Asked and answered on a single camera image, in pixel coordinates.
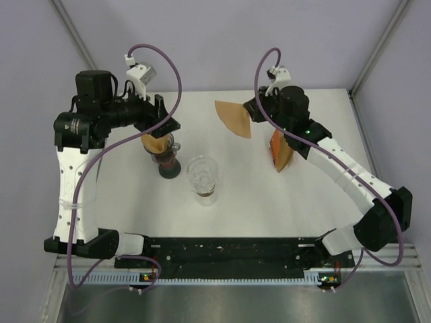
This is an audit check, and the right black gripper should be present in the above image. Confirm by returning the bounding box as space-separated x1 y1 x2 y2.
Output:
243 86 291 133

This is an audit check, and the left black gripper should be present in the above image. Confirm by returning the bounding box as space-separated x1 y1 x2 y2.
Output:
100 81 178 138

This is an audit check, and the brown paper coffee filter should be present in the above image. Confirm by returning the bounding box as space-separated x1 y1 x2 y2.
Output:
141 134 169 154

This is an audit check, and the clear plastic coffee dripper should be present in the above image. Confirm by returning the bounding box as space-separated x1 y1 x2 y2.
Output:
141 133 181 164

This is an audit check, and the glass carafe red collar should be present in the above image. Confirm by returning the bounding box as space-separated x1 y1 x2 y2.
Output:
152 152 181 179

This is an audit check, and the clear glass crystal dripper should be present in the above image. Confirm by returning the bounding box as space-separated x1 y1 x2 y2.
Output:
187 155 220 195

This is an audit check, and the glass cup with coffee grounds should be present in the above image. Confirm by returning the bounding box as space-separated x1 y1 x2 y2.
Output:
195 184 218 207

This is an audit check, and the orange coffee filter box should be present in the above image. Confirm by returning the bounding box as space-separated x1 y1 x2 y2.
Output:
269 130 281 171

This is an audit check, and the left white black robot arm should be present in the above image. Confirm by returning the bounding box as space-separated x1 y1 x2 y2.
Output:
44 64 180 267

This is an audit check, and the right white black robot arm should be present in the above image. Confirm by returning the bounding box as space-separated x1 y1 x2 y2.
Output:
243 86 412 266

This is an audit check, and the stack of brown filters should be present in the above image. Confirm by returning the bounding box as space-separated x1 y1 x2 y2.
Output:
275 137 294 172

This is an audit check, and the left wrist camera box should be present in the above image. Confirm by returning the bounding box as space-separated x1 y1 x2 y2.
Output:
125 55 157 99

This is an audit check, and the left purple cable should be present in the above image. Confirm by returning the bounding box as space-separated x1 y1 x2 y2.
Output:
66 44 183 297

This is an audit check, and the purple cable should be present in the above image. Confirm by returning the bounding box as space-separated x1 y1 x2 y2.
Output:
66 44 183 297
253 47 405 292

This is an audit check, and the left aluminium frame post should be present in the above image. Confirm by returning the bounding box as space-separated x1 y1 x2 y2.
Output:
48 0 98 70

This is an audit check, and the aluminium frame post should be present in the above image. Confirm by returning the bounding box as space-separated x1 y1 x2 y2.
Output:
348 0 413 100
48 0 98 70

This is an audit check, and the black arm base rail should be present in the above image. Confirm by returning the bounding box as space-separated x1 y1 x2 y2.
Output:
114 236 358 279

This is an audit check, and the right aluminium frame post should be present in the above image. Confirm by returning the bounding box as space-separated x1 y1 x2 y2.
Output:
348 0 413 100

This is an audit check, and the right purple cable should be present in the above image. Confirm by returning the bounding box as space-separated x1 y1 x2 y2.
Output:
253 47 405 292

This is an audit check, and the grey slotted cable duct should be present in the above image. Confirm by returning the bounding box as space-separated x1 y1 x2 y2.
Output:
84 271 322 286

